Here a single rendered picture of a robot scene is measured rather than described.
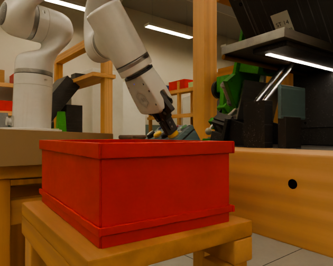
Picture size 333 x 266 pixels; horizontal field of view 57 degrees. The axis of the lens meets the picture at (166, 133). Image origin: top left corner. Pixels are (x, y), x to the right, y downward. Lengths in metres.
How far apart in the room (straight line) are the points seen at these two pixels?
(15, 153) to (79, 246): 0.52
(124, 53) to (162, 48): 9.26
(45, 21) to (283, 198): 0.89
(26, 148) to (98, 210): 0.54
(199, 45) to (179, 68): 8.62
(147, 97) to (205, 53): 0.94
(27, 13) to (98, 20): 0.42
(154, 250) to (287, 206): 0.25
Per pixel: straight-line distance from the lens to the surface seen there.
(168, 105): 0.72
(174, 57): 10.21
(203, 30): 1.65
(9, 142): 0.87
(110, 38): 0.70
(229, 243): 0.49
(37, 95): 1.06
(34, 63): 1.08
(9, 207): 0.96
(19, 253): 1.46
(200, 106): 1.59
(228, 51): 0.72
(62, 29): 1.14
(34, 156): 0.89
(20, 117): 1.07
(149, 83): 0.70
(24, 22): 1.10
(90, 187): 0.39
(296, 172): 0.53
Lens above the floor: 0.93
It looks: level
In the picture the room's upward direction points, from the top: straight up
